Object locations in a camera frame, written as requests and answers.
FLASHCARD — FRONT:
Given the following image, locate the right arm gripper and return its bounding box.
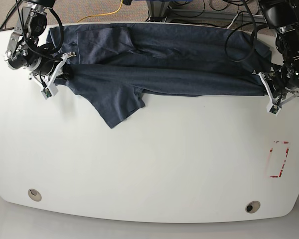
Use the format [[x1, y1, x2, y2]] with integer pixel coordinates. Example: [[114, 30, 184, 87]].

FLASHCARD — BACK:
[[28, 52, 76, 91]]

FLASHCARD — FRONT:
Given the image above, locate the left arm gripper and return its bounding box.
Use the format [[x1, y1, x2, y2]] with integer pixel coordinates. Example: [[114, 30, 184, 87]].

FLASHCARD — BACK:
[[253, 66, 299, 107]]

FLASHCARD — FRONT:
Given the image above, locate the dark blue t-shirt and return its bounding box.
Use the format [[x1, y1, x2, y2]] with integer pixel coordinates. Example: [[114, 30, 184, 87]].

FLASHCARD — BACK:
[[56, 23, 272, 128]]

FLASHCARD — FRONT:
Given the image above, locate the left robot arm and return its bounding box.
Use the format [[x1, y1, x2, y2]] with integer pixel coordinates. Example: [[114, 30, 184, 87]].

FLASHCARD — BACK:
[[258, 0, 299, 115]]

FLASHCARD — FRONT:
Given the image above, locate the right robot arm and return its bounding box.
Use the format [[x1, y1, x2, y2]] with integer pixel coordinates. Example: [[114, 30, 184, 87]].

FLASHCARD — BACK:
[[4, 0, 76, 99]]

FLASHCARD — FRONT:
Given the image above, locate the red tape rectangle marking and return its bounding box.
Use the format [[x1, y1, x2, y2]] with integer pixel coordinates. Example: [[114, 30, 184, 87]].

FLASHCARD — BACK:
[[267, 141, 290, 178]]

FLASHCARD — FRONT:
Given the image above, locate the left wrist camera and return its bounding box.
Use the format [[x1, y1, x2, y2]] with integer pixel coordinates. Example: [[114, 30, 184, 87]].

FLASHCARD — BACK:
[[266, 102, 282, 116]]

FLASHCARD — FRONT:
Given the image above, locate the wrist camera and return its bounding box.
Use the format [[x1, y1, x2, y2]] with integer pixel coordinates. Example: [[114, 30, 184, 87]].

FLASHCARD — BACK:
[[41, 84, 58, 100], [266, 102, 282, 116]]

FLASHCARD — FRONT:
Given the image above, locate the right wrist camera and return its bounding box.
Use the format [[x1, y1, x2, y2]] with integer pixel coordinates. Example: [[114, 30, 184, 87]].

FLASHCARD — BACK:
[[41, 84, 58, 100]]

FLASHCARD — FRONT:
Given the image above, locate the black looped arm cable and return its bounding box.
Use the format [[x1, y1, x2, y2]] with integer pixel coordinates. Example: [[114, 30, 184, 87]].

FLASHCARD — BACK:
[[225, 0, 272, 63]]

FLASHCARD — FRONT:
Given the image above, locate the yellow cable on floor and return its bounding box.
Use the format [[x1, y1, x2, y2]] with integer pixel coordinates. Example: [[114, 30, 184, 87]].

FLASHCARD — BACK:
[[77, 0, 122, 23]]

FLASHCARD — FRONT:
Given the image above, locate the aluminium frame rail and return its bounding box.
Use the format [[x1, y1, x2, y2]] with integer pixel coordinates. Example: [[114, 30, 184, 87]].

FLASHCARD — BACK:
[[146, 0, 266, 29]]

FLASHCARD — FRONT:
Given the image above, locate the right table cable grommet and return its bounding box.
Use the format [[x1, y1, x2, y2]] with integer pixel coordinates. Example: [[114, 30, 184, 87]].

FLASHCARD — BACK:
[[245, 201, 261, 214]]

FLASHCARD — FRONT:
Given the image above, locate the table cable grommet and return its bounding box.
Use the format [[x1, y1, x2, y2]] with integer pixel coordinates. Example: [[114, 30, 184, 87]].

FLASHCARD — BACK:
[[245, 201, 261, 214], [28, 189, 42, 202]]

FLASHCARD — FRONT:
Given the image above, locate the left table cable grommet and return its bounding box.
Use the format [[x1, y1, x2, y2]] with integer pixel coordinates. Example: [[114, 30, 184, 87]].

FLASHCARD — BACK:
[[28, 189, 42, 202]]

